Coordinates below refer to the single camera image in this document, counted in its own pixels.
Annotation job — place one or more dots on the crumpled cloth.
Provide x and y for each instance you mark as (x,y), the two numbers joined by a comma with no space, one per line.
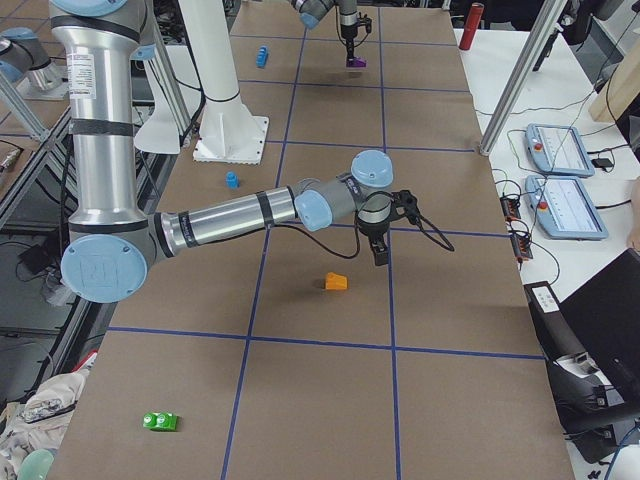
(43,421)

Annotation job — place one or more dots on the red cylinder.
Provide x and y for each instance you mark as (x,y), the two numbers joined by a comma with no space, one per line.
(472,22)

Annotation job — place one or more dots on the aluminium frame post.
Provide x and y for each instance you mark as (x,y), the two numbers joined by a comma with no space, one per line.
(536,40)

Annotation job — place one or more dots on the near teach pendant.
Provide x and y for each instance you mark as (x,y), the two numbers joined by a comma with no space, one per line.
(563,209)

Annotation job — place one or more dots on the green double block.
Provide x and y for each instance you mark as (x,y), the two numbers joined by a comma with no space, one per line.
(160,421)

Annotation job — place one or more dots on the purple trapezoid block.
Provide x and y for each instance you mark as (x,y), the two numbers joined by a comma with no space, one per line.
(356,63)

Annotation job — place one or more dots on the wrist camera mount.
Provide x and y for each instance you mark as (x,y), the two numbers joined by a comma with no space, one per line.
(405,205)
(365,22)

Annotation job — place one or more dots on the orange trapezoid block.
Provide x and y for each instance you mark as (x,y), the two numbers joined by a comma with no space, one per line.
(335,282)

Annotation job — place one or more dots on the far teach pendant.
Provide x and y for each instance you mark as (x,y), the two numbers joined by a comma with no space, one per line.
(558,150)

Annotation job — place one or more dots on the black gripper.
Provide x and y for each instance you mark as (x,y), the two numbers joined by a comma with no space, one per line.
(371,233)
(348,29)

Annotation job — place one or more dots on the blue double block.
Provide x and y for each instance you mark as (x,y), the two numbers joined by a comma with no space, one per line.
(262,56)

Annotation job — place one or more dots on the black power strip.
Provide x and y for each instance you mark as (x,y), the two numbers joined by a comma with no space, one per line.
(522,247)
(510,208)

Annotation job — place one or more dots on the small blue block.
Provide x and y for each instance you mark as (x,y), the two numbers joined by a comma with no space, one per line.
(232,180)

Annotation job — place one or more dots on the teach pendant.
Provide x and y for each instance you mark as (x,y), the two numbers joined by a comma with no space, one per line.
(563,209)
(558,150)

